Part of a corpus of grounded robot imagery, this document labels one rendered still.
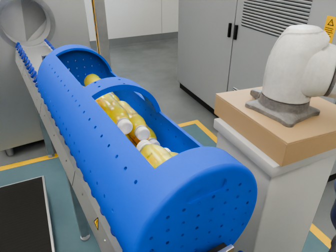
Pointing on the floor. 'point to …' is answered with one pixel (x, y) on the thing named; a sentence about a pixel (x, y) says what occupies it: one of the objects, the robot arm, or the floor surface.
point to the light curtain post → (101, 29)
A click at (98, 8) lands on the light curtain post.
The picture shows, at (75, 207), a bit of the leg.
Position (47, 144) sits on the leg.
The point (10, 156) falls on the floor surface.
